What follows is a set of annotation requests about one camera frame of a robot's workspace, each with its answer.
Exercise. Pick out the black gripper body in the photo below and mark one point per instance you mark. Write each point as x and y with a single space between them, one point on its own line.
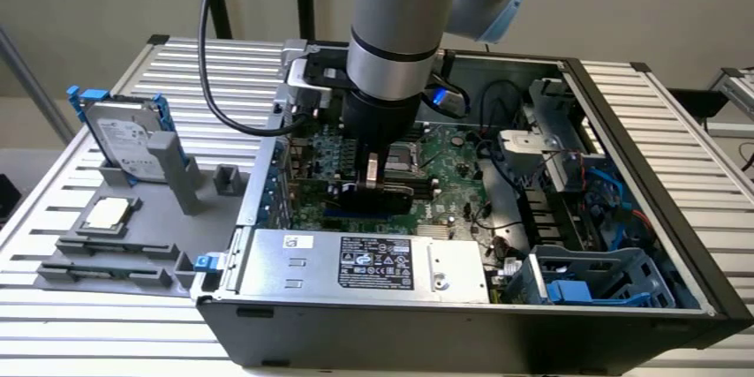
382 116

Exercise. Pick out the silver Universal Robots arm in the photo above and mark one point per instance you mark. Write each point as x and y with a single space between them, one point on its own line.
396 19

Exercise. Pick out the CPU socket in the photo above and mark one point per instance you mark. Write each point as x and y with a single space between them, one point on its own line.
405 157

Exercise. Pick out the green motherboard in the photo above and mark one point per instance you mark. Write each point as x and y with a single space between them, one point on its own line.
454 183

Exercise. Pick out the silver coin battery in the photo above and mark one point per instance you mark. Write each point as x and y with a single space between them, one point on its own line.
458 140

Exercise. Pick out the silver chipset heatsink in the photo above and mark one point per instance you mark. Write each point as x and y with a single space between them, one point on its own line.
437 232

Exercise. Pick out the silver power supply unit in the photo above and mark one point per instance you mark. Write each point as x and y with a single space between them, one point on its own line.
330 266

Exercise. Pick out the metal optical drive bay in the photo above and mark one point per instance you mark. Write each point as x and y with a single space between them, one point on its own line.
550 138

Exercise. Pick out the blue case latch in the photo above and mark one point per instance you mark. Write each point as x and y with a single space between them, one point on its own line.
207 262

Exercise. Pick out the grey parts rack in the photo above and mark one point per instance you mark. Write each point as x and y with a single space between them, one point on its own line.
154 218

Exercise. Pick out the black open PC case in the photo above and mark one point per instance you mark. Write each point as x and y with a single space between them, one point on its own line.
448 333

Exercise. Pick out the hard disk in blue caddy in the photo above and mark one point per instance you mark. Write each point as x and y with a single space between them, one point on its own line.
121 138

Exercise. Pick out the silver CPU chip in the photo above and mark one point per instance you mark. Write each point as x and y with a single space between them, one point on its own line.
107 214

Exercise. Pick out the grey disk bay cage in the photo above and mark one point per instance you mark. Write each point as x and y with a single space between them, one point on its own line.
596 275

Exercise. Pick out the green RAM stick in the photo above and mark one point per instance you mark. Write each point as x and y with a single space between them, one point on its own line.
94 271
113 245

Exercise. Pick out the wrist camera with silver mount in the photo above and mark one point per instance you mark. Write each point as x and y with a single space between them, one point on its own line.
316 69

